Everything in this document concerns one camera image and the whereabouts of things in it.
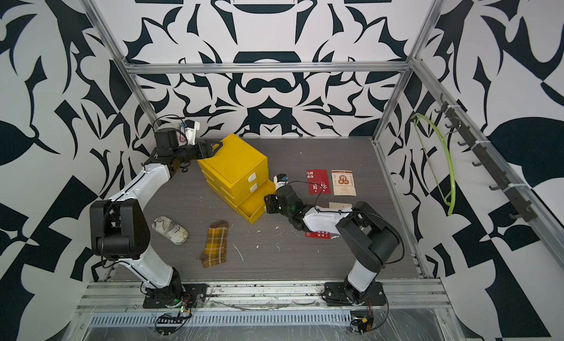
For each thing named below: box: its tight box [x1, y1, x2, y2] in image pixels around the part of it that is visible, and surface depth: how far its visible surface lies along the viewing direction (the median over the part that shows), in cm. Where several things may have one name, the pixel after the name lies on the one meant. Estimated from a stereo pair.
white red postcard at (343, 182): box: [330, 169, 357, 197], surface depth 105 cm
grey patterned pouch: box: [151, 215, 189, 245], surface depth 87 cm
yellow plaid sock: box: [199, 219, 229, 269], surface depth 86 cm
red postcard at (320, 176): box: [306, 169, 332, 195], surface depth 105 cm
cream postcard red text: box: [329, 202, 353, 211], surface depth 98 cm
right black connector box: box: [350, 317, 368, 335], surface depth 72 cm
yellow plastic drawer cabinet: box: [196, 133, 277, 225], surface depth 85 cm
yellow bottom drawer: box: [236, 178, 276, 225], surface depth 94 cm
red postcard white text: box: [304, 230, 331, 240], surface depth 89 cm
